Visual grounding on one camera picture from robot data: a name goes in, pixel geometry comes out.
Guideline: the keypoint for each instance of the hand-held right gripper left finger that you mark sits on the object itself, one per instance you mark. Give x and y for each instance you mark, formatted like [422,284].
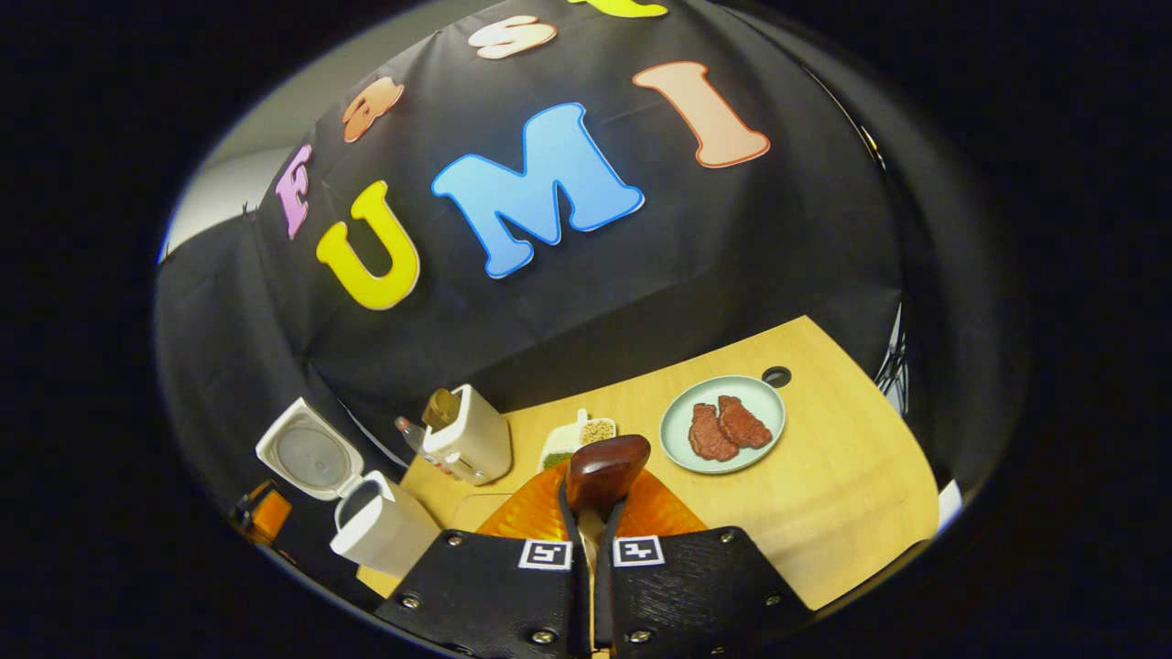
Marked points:
[494,586]

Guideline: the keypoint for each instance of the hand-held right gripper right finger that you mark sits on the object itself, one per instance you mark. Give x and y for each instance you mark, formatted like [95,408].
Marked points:
[696,586]

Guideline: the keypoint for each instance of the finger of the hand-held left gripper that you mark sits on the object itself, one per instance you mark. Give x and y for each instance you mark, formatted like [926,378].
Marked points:
[265,513]

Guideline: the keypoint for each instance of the white rice cooker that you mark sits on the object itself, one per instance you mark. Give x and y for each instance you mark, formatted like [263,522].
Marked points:
[385,535]

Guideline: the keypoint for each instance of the brown wooden spoon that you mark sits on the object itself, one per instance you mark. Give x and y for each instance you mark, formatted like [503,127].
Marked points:
[604,467]

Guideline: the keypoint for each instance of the white toaster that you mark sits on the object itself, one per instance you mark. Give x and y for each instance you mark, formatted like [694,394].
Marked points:
[481,444]

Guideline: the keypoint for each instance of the clear plastic bottle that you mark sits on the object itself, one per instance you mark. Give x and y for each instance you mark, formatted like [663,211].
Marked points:
[412,435]

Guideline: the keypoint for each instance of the white divided grain dish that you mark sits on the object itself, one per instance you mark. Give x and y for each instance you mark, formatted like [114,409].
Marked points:
[572,439]

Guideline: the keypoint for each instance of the brown bread slices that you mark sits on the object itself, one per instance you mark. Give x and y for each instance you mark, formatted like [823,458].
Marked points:
[441,407]

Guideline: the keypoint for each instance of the pale green plate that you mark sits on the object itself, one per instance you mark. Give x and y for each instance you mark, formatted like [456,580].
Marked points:
[760,398]

